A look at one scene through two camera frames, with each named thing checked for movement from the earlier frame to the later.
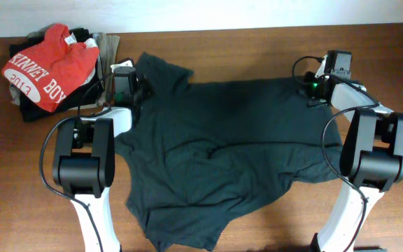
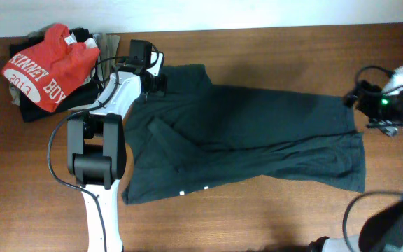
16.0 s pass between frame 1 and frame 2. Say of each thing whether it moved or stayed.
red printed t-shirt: stayed
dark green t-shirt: moved
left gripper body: moved
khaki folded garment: stayed
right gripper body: moved
